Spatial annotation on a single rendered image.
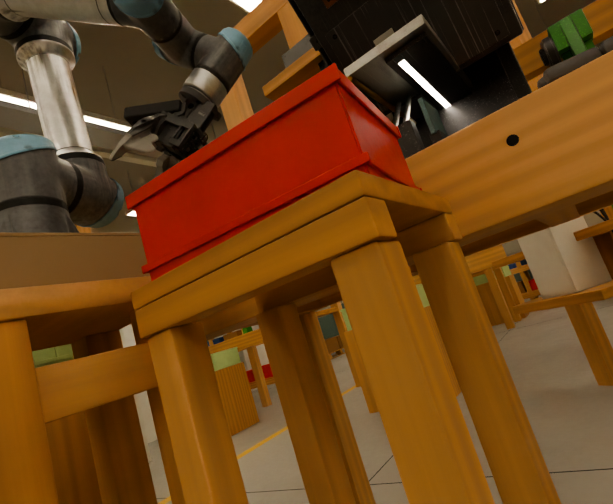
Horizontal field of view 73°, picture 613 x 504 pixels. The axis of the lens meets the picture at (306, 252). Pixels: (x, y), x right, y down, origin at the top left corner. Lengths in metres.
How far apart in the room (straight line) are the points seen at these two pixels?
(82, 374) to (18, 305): 0.12
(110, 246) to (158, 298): 0.23
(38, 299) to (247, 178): 0.33
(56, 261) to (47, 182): 0.20
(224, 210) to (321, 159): 0.13
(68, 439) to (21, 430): 0.58
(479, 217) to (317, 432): 0.39
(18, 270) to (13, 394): 0.16
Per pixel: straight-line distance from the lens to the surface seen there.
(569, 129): 0.65
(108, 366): 0.68
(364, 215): 0.34
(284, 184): 0.43
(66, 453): 1.20
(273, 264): 0.39
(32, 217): 0.80
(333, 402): 1.57
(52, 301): 0.65
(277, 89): 1.53
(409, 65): 0.88
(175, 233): 0.52
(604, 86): 0.66
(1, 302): 0.63
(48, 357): 1.21
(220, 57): 0.88
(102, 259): 0.72
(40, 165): 0.86
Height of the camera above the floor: 0.68
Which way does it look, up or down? 11 degrees up
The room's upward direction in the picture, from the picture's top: 18 degrees counter-clockwise
